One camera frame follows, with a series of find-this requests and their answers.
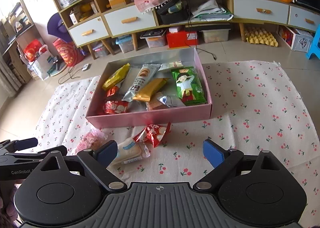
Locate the cherry print cloth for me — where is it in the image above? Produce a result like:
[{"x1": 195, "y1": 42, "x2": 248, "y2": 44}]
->
[{"x1": 35, "y1": 60, "x2": 320, "y2": 228}]

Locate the green cartoon snack packet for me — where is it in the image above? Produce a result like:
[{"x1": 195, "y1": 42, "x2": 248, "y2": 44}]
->
[{"x1": 171, "y1": 66, "x2": 207, "y2": 106}]

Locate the red white snack packet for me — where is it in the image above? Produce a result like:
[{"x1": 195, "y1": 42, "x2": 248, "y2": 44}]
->
[{"x1": 103, "y1": 101, "x2": 129, "y2": 115}]

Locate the blue plastic stool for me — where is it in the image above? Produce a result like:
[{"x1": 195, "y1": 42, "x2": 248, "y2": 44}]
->
[{"x1": 306, "y1": 24, "x2": 320, "y2": 59}]

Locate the purple hat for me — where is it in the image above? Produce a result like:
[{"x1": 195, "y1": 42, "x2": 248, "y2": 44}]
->
[{"x1": 47, "y1": 13, "x2": 73, "y2": 43}]

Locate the red box under cabinet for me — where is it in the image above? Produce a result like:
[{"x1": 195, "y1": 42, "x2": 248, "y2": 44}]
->
[{"x1": 166, "y1": 30, "x2": 199, "y2": 48}]

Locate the pink cardboard box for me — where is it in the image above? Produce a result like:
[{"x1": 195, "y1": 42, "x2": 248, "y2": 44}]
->
[{"x1": 86, "y1": 48, "x2": 213, "y2": 128}]

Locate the yellow egg tray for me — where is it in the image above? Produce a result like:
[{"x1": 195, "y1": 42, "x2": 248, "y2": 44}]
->
[{"x1": 245, "y1": 27, "x2": 279, "y2": 47}]

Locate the golden snack packet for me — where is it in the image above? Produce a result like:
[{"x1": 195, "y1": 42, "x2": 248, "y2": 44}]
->
[{"x1": 132, "y1": 78, "x2": 169, "y2": 102}]

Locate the clear plastic storage bin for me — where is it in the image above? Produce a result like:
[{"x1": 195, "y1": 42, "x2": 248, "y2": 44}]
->
[{"x1": 201, "y1": 29, "x2": 230, "y2": 43}]

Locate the small silver blue packet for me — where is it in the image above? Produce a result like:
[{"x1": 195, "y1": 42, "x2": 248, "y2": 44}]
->
[{"x1": 157, "y1": 95, "x2": 185, "y2": 108}]

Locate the white cream cake packet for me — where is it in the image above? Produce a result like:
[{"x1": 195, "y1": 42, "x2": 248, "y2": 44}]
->
[{"x1": 111, "y1": 137, "x2": 150, "y2": 166}]

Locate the wooden TV cabinet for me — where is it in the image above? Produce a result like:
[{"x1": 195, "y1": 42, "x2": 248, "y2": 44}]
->
[{"x1": 53, "y1": 0, "x2": 319, "y2": 47}]

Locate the yellow snack packet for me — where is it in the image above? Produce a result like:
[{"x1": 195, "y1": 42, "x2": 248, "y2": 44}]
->
[{"x1": 102, "y1": 63, "x2": 130, "y2": 91}]

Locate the white patterned storage box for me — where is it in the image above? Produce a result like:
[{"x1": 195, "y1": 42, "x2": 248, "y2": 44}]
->
[{"x1": 278, "y1": 25, "x2": 313, "y2": 53}]

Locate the pink nougat packet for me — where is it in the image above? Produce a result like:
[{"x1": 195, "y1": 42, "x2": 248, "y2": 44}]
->
[{"x1": 75, "y1": 129, "x2": 108, "y2": 154}]

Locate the red lantern bag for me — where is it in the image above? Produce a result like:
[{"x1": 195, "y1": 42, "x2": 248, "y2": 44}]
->
[{"x1": 53, "y1": 38, "x2": 84, "y2": 67}]

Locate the silver biscuit packet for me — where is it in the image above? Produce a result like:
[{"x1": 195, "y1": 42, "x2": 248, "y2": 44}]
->
[{"x1": 122, "y1": 64, "x2": 161, "y2": 102}]

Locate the orange snack packet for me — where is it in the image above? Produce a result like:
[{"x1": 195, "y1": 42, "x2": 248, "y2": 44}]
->
[{"x1": 106, "y1": 85, "x2": 119, "y2": 98}]

